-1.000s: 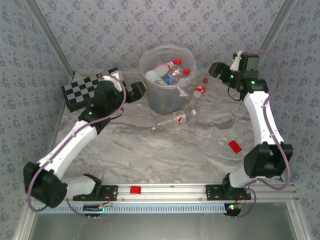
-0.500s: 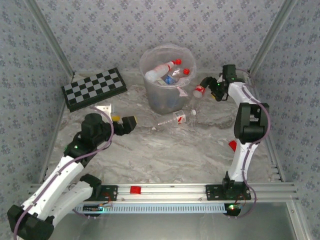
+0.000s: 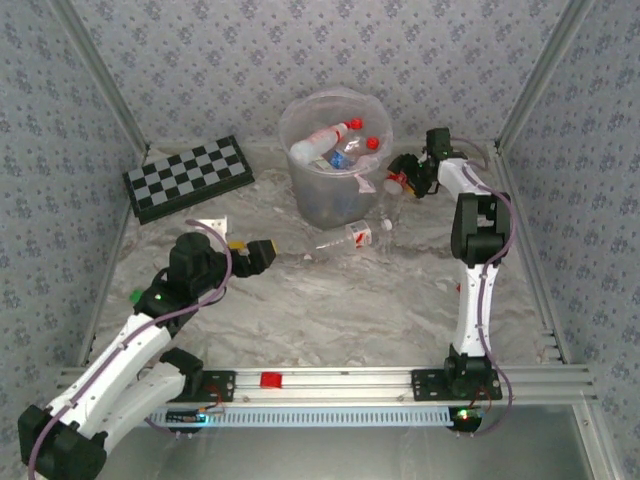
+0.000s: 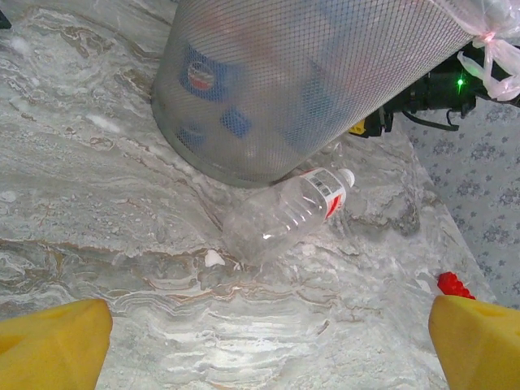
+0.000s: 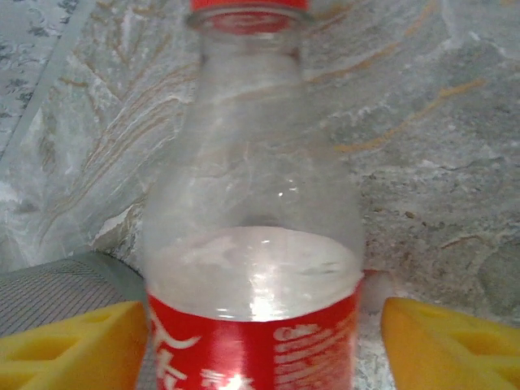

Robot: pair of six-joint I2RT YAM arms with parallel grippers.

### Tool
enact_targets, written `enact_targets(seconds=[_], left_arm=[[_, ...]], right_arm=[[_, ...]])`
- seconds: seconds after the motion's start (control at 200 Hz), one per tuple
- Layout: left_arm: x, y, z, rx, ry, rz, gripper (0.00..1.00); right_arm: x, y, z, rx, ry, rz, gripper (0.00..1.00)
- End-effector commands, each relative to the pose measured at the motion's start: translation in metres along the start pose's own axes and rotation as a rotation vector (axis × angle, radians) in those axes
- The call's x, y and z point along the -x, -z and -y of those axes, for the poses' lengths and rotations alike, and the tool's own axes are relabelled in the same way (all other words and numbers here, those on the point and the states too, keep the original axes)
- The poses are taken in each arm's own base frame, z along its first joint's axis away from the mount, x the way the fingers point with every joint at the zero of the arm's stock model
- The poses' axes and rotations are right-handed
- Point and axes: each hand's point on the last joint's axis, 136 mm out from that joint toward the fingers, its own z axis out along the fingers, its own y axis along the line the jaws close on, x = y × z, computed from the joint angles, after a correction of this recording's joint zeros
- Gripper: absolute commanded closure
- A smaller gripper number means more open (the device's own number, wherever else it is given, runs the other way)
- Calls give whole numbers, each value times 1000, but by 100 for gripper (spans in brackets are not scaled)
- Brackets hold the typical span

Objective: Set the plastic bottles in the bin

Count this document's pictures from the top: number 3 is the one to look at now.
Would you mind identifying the clear Coca-Cola bottle red label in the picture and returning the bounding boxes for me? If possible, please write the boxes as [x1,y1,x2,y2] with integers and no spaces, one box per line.
[382,168,409,195]

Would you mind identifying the clear bottle red cap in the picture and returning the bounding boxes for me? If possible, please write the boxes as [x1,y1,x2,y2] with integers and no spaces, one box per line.
[346,133,382,160]

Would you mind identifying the white soy milk bottle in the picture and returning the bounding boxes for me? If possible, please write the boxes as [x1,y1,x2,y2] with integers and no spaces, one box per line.
[289,117,364,165]

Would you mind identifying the translucent grey plastic bin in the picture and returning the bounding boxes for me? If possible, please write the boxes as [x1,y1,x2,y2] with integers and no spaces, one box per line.
[278,87,394,231]

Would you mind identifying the clear bottle white cap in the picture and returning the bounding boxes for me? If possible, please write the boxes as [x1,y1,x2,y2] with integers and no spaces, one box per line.
[377,197,407,251]

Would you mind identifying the clear bottle red white label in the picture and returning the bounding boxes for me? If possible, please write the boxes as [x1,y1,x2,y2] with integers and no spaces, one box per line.
[301,219,375,265]

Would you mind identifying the black grey chessboard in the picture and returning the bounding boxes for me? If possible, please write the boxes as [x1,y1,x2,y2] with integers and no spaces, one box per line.
[122,134,256,225]

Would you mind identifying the small circuit board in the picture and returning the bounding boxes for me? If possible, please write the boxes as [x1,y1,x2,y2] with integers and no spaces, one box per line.
[448,406,485,432]
[166,408,209,425]

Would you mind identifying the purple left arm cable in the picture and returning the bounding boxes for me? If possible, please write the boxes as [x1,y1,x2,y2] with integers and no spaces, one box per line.
[27,218,235,479]

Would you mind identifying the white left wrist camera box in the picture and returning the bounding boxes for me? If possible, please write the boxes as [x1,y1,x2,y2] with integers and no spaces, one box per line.
[196,214,230,240]

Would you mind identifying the aluminium side frame rail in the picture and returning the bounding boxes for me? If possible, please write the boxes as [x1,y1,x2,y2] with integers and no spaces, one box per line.
[77,147,151,369]
[491,142,572,365]

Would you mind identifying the aluminium diagonal frame post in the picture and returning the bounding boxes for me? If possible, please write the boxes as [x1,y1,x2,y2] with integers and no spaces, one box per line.
[493,0,597,151]
[49,0,151,151]

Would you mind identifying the aluminium front rail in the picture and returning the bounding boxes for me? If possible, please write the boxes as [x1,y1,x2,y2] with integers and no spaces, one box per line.
[57,364,599,407]

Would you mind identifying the light blue slotted cable duct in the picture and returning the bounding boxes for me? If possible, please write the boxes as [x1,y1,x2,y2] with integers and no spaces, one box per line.
[144,403,454,430]

